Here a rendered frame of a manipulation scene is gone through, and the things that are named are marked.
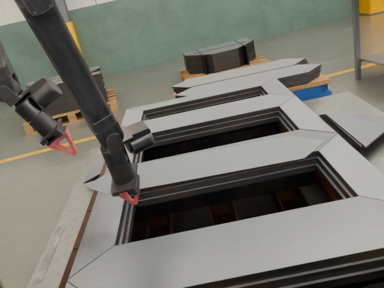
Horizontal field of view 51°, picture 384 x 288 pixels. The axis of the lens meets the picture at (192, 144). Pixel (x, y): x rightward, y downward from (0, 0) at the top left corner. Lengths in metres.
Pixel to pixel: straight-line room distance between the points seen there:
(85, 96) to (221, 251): 0.42
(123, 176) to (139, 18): 7.09
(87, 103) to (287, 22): 8.05
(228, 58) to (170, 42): 2.67
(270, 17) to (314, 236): 7.90
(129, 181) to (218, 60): 4.67
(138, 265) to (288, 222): 0.33
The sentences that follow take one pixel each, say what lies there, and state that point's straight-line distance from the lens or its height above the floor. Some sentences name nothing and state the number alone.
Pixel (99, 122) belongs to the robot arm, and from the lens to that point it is 0.88.
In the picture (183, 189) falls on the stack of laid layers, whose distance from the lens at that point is 1.17.
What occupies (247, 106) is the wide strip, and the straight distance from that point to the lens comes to 1.66.
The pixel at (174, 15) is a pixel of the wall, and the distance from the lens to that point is 8.09.
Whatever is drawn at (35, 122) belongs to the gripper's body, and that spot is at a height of 1.12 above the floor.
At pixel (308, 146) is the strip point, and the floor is 0.87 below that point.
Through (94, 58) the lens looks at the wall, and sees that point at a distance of 8.05.
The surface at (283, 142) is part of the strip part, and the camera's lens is 1.28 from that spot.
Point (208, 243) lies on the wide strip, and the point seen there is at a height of 0.87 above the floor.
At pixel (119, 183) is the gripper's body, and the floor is 0.96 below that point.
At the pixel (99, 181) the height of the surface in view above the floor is 0.87.
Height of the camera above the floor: 1.39
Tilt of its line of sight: 22 degrees down
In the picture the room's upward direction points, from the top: 12 degrees counter-clockwise
